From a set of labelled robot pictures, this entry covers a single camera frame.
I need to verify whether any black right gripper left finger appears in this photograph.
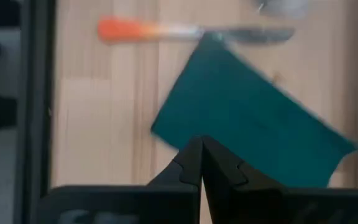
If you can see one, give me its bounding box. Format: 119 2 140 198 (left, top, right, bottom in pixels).
147 135 203 200

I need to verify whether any fork with orange handle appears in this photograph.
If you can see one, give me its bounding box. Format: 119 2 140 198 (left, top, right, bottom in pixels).
252 0 309 19

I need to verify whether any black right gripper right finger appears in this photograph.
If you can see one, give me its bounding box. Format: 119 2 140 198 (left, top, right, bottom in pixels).
203 136 287 224

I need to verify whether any knife with orange handle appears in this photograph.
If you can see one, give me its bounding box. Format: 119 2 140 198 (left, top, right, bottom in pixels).
97 15 296 45

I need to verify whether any dark green cloth napkin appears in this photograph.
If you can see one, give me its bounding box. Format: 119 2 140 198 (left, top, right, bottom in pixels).
150 32 358 190

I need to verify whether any black metal table frame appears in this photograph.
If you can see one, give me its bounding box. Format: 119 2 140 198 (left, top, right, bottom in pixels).
19 0 57 224

